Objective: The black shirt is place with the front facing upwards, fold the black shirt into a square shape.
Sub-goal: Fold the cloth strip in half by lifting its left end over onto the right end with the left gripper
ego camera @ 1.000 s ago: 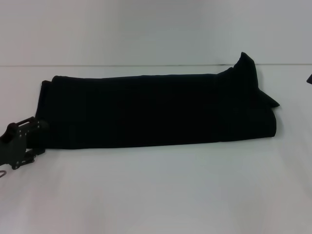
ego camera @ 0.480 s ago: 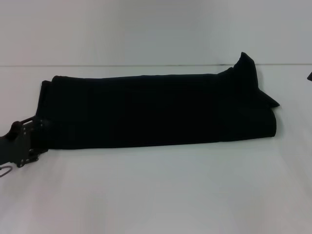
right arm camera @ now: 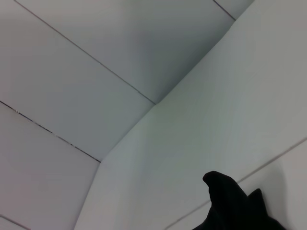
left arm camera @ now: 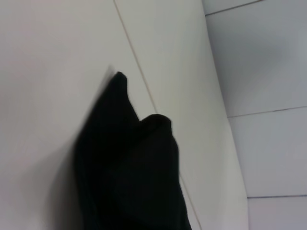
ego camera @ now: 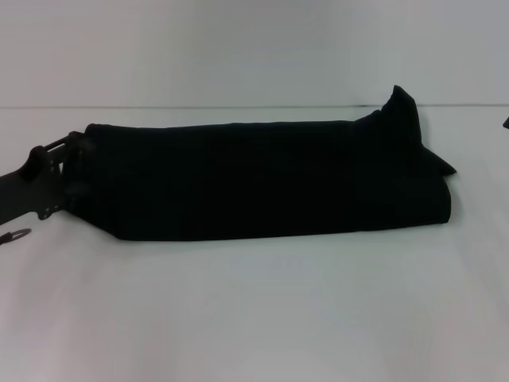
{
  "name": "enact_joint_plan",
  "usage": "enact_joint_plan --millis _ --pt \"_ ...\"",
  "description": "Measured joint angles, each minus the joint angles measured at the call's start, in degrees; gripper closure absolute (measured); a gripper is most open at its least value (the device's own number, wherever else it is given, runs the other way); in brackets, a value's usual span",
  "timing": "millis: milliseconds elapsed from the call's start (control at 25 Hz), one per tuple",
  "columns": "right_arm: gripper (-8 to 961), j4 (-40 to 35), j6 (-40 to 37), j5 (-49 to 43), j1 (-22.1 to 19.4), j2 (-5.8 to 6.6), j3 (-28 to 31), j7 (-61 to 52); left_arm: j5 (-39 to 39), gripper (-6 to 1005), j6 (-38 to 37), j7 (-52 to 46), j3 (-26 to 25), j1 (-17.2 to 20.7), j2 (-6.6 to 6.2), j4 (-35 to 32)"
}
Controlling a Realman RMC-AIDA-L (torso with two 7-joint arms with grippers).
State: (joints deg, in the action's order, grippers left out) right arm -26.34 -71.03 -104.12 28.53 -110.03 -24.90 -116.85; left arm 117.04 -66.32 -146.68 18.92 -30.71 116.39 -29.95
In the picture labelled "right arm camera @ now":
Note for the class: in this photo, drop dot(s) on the black shirt with FREE print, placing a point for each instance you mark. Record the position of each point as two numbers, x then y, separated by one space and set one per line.
230 206

